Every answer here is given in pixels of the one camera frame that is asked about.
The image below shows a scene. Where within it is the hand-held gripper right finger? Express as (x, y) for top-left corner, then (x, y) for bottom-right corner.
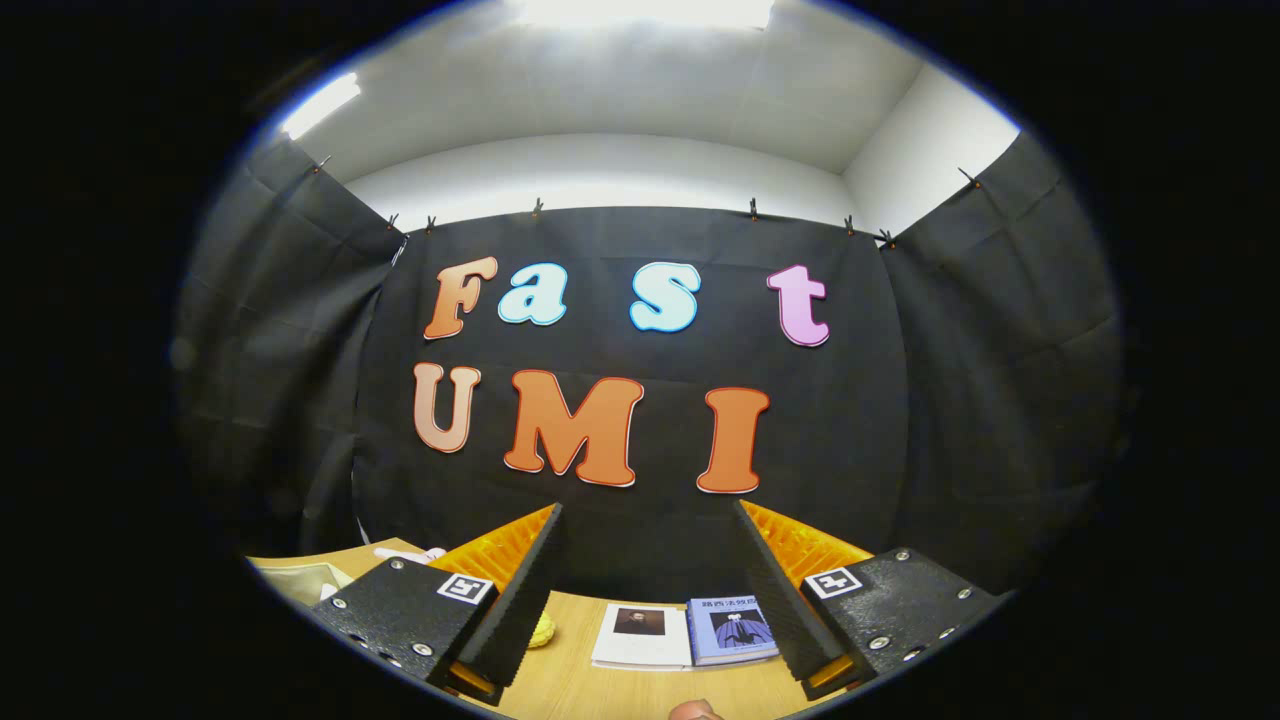
(733, 500), (1011, 701)

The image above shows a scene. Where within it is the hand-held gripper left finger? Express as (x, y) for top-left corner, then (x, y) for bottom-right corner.
(310, 503), (564, 708)

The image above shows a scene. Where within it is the beige fabric storage box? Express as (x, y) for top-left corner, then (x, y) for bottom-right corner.
(255, 562), (354, 608)

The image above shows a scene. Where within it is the blue book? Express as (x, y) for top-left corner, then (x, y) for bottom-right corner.
(686, 596), (780, 667)

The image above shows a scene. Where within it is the white book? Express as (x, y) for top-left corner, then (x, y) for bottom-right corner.
(590, 603), (693, 671)

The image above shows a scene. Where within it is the row of black clips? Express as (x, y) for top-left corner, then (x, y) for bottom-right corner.
(313, 150), (986, 251)

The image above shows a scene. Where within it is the narrow ceiling light strip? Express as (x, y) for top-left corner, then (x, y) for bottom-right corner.
(280, 72), (363, 141)

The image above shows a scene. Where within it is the large ceiling light panel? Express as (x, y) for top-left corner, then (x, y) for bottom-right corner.
(510, 0), (776, 31)

